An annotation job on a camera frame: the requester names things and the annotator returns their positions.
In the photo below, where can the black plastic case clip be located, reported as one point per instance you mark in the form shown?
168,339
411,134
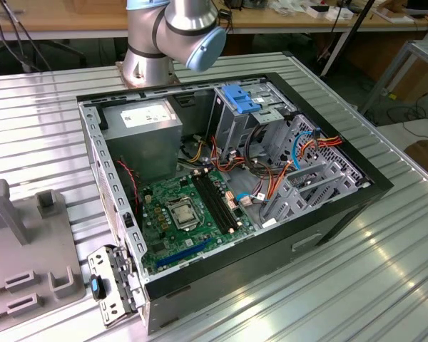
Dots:
127,220

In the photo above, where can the black RAM slot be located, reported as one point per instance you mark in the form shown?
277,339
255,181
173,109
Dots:
219,201
210,206

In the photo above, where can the long wooden desk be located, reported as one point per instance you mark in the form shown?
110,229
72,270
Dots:
64,25

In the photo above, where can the brown square base plate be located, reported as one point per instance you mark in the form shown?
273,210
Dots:
120,68

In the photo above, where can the blue plastic drive latch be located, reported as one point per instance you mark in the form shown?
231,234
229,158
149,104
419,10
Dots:
240,98

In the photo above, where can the CPU socket metal frame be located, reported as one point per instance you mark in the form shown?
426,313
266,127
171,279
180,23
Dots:
171,205

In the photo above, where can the black open PC case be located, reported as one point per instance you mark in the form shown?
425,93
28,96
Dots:
235,270

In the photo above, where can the silver CPU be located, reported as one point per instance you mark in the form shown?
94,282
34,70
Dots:
184,214

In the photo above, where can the grey parts rack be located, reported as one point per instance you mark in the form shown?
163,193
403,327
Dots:
39,242

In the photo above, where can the black slanted pole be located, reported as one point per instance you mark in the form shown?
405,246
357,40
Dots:
364,14

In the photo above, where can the blue expansion slot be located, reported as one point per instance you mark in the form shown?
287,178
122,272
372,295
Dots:
185,253

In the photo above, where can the silver hinged expansion bracket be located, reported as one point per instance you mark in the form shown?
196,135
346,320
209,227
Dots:
103,256

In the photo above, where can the grey metal disk bay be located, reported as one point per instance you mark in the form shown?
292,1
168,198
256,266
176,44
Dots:
292,204

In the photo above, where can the grey power supply unit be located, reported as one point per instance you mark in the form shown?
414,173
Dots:
146,149

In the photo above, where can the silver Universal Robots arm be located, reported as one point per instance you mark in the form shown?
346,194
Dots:
146,67

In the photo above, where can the black laptop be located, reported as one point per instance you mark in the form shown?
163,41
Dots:
424,7

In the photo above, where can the small white box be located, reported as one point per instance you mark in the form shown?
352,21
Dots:
317,11
340,15

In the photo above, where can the grey metal drive cage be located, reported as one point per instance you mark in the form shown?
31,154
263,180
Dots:
232,124

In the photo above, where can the brown cardboard box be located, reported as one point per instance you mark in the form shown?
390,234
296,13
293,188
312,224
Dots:
426,153
417,82

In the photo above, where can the green motherboard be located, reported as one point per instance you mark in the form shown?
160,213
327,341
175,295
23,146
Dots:
171,244

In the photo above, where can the black office chair base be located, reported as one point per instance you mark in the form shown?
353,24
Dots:
71,51

